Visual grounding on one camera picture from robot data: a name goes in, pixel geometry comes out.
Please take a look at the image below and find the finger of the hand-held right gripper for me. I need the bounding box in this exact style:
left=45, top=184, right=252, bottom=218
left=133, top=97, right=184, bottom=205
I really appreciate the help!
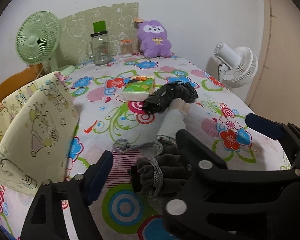
left=246, top=113, right=300, bottom=178
left=162, top=129, right=228, bottom=230

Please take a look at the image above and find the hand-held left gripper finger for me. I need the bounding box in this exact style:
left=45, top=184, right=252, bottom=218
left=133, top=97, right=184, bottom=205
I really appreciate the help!
left=20, top=151, right=113, bottom=240

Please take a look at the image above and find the grey pink drawstring pouch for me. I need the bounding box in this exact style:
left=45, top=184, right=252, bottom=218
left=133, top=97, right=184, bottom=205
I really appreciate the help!
left=113, top=139, right=193, bottom=203

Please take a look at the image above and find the white cloth roll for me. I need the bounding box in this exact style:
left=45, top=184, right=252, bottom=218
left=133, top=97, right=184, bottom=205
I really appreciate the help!
left=156, top=99, right=190, bottom=144

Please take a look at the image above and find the black plastic bag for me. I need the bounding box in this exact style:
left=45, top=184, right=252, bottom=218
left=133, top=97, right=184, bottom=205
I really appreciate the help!
left=143, top=81, right=199, bottom=115

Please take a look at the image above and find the green tissue pack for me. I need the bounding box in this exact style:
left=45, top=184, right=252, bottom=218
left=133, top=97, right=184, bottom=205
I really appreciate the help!
left=122, top=75, right=157, bottom=102

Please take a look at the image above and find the yellow fabric storage box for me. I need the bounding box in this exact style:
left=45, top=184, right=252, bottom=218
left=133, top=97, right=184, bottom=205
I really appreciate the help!
left=0, top=71, right=80, bottom=197

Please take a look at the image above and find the floral tablecloth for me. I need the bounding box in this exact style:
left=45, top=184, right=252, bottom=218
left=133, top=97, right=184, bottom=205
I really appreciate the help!
left=0, top=52, right=293, bottom=240

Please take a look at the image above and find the white standing fan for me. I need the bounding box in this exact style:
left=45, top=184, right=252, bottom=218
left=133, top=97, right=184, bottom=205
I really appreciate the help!
left=214, top=42, right=259, bottom=88

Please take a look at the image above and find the beige wooden door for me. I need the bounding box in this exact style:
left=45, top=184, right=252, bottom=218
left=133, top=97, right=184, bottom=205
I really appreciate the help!
left=245, top=0, right=300, bottom=130

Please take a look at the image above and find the purple plush bunny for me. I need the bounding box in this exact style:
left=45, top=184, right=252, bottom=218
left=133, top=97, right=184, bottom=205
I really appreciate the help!
left=134, top=17, right=172, bottom=58

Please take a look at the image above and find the small cotton swab jar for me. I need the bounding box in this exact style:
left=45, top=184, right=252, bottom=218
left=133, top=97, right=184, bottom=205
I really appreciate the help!
left=120, top=39, right=133, bottom=57

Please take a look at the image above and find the glass jar mug green lid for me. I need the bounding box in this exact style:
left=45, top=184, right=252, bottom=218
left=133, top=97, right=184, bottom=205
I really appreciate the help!
left=86, top=20, right=111, bottom=66

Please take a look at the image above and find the green patterned board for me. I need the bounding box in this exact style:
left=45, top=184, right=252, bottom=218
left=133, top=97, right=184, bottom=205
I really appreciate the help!
left=59, top=2, right=139, bottom=64

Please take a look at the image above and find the green desk fan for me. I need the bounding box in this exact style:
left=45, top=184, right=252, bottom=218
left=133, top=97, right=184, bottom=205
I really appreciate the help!
left=16, top=11, right=75, bottom=77

